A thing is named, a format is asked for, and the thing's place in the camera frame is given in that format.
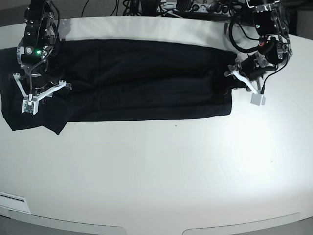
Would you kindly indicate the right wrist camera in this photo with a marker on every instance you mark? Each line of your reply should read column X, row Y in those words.
column 30, row 106

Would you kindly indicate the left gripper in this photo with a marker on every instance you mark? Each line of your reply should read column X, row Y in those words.
column 247, row 73

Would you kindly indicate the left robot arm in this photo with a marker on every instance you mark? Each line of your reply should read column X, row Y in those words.
column 273, row 51

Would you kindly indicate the white power strip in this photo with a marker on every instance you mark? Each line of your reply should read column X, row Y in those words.
column 196, row 6

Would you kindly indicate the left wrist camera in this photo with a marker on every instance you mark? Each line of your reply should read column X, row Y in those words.
column 258, row 99

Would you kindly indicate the white label sticker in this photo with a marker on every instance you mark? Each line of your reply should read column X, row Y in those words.
column 14, row 203

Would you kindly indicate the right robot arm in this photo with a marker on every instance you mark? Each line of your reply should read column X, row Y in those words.
column 40, row 43

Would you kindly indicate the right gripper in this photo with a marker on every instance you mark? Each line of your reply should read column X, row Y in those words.
column 36, row 84

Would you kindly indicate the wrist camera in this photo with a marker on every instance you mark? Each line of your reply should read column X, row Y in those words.
column 30, row 106
column 258, row 99

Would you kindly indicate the dark navy T-shirt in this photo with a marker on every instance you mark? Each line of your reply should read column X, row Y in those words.
column 124, row 80

